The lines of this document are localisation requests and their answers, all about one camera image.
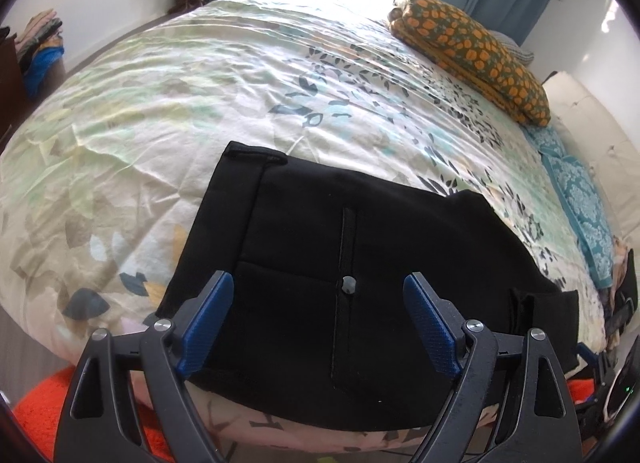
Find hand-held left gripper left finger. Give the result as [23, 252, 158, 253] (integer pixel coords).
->
[54, 270, 236, 463]

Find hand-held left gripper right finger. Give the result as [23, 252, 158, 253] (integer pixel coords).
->
[402, 272, 583, 463]

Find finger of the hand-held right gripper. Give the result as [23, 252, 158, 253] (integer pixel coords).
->
[575, 343, 606, 384]

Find black pants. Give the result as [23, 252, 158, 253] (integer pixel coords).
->
[156, 140, 581, 431]

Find large teal patterned pillow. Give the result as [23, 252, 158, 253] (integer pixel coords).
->
[537, 153, 616, 289]

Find small teal patterned pillow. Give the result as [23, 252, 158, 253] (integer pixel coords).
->
[522, 125, 566, 156]

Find cream padded headboard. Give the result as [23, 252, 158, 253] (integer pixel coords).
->
[542, 70, 640, 254]

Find bed with floral sheet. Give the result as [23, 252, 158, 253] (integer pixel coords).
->
[0, 0, 626, 454]

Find orange patterned pillow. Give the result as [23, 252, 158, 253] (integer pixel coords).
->
[389, 0, 552, 126]

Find checkered pillow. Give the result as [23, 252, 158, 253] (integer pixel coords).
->
[487, 30, 536, 64]

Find dark wooden cabinet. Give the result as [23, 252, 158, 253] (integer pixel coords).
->
[0, 28, 26, 144]

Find stack of folded clothes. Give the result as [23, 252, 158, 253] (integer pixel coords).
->
[15, 10, 66, 94]

